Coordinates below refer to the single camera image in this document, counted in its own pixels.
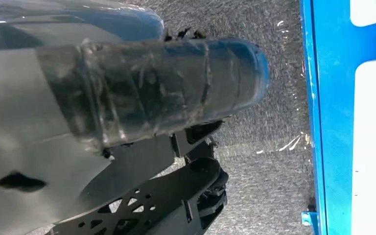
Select blue metal shelf rack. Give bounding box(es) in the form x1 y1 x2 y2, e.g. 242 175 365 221
300 0 376 235

